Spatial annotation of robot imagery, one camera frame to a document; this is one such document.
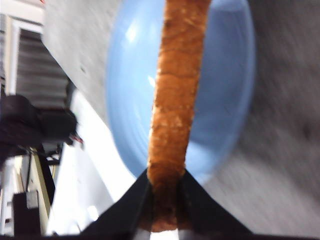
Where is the bread slice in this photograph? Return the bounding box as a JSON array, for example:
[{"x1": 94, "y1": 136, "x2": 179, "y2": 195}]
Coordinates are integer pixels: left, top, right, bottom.
[{"x1": 147, "y1": 0, "x2": 211, "y2": 233}]

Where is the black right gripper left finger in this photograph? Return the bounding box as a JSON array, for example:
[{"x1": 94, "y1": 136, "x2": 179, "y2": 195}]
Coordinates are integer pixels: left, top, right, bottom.
[{"x1": 84, "y1": 172, "x2": 153, "y2": 237}]

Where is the grey table mat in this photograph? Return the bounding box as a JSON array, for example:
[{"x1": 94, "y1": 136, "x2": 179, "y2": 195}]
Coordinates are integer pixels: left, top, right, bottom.
[{"x1": 42, "y1": 0, "x2": 320, "y2": 238}]

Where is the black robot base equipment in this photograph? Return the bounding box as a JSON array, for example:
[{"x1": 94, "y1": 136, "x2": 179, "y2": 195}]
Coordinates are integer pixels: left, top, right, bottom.
[{"x1": 0, "y1": 90, "x2": 83, "y2": 168}]

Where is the blue plate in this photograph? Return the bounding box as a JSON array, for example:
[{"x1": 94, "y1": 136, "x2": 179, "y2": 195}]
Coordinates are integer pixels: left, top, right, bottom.
[{"x1": 105, "y1": 0, "x2": 256, "y2": 183}]

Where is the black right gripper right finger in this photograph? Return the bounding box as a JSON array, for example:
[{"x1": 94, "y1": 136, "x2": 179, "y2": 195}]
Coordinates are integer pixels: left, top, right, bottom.
[{"x1": 176, "y1": 167, "x2": 253, "y2": 237}]

